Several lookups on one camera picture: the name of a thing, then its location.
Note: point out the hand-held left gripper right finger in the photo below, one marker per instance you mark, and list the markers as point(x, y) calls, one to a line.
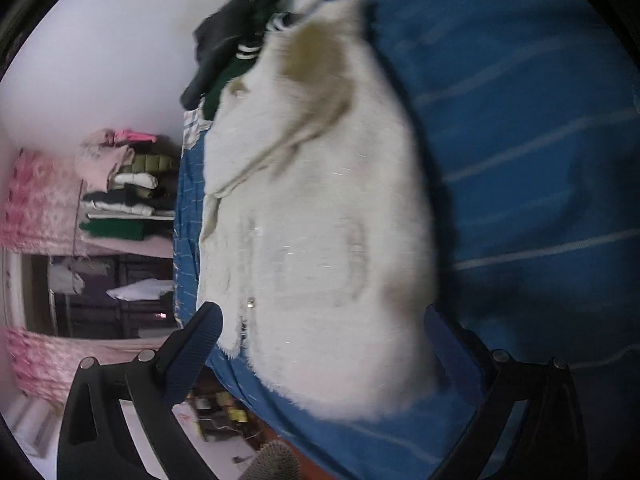
point(452, 355)

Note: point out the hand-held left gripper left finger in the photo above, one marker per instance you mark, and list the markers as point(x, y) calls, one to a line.
point(192, 345)

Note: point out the white fluffy jacket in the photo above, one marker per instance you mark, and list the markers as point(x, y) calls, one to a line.
point(320, 210)

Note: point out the stack of folded clothes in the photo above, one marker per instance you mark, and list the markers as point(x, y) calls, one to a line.
point(127, 185)

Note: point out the clutter of small floor things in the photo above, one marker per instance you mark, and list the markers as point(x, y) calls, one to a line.
point(225, 412)

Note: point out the white cloth bundle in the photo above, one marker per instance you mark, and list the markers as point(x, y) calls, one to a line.
point(140, 290)

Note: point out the dark wooden cabinet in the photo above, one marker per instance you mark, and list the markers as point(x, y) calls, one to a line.
point(100, 300)

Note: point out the white shelf board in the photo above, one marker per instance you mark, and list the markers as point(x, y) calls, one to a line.
point(132, 216)

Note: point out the blue striped bed sheet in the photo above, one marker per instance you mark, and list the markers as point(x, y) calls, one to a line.
point(500, 160)

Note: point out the pink floral curtain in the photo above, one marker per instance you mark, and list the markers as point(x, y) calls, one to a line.
point(40, 200)

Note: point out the dark green striped-cuff garment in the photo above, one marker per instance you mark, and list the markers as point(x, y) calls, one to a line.
point(240, 57)

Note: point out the black garment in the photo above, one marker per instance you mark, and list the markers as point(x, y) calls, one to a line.
point(220, 40)

